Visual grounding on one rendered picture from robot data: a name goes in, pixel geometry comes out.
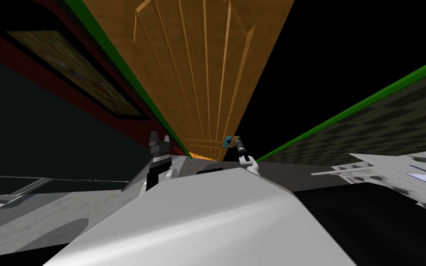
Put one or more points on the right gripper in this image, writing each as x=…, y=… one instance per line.
x=239, y=143

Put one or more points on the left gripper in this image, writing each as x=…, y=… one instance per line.
x=159, y=149

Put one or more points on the blue door knob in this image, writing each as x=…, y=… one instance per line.
x=228, y=141

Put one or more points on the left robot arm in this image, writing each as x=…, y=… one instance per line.
x=157, y=170

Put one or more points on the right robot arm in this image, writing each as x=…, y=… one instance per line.
x=249, y=162

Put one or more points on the brown wooden door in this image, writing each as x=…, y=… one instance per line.
x=198, y=74

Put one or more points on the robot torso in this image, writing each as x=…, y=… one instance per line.
x=205, y=221

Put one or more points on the dark framed wall picture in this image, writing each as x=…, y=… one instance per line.
x=72, y=74

